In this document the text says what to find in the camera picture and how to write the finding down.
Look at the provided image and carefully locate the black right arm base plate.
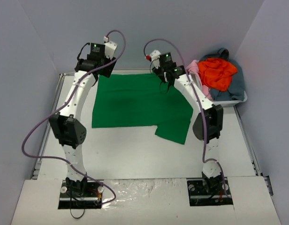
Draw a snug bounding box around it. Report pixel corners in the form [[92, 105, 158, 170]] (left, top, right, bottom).
[[187, 178, 233, 207]]

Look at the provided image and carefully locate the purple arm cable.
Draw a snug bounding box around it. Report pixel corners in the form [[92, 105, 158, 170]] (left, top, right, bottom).
[[21, 29, 125, 203], [143, 38, 229, 197]]

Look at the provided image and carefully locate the grey blue t shirt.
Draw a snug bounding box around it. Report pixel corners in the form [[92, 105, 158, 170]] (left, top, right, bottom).
[[198, 48, 245, 101]]

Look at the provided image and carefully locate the green t shirt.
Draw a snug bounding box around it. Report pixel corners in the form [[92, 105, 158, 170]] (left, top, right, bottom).
[[91, 74, 193, 144]]

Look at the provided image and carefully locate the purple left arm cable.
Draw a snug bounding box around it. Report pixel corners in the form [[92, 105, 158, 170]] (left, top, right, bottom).
[[21, 29, 125, 203]]

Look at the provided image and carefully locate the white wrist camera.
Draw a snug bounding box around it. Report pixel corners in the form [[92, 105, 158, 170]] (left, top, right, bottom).
[[103, 36, 118, 59], [145, 50, 161, 62]]

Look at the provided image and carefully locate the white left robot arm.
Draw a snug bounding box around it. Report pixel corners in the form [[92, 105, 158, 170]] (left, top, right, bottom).
[[49, 41, 117, 196]]

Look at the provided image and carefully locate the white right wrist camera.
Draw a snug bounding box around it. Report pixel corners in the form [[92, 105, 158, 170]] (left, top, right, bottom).
[[145, 50, 161, 62]]

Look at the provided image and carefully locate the pink t shirt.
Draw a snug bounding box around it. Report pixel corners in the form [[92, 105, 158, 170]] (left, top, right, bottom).
[[186, 60, 213, 101]]

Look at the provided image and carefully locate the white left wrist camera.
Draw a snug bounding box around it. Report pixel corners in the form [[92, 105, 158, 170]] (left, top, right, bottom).
[[103, 36, 118, 59]]

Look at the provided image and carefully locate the aluminium table edge rail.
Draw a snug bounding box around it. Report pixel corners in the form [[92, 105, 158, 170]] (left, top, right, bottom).
[[59, 68, 159, 78]]

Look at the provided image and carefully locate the white plastic laundry bin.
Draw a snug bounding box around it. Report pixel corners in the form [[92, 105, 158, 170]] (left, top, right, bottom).
[[195, 71, 249, 108]]

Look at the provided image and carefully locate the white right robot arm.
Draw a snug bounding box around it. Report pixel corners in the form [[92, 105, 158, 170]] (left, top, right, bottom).
[[146, 50, 223, 194]]

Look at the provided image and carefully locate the orange t shirt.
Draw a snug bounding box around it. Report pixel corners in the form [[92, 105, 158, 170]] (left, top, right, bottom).
[[198, 58, 238, 92]]

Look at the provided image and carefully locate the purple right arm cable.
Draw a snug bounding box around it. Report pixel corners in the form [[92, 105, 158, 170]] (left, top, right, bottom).
[[143, 38, 229, 197]]

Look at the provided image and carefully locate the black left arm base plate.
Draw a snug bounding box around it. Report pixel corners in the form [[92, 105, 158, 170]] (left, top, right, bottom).
[[58, 180, 104, 210]]

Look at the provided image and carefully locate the right side table rail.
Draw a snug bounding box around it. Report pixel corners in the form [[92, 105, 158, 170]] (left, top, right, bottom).
[[233, 106, 274, 198]]

